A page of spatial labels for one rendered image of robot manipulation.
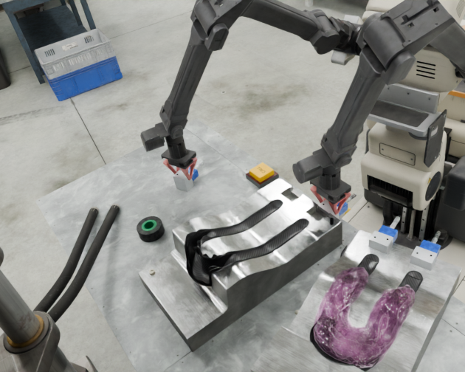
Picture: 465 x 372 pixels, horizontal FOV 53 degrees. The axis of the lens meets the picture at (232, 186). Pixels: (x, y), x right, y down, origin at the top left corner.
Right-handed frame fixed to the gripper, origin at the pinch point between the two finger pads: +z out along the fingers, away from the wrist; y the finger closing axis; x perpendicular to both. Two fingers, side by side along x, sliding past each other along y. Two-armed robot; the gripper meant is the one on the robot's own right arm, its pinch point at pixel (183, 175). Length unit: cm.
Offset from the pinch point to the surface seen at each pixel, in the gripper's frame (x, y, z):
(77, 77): 135, -236, 74
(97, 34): 183, -253, 57
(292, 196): 3.0, 39.5, -2.8
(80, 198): -20.7, -32.0, 5.8
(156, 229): -23.1, 6.9, 1.3
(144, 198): -11.3, -9.6, 5.1
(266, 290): -28, 48, 1
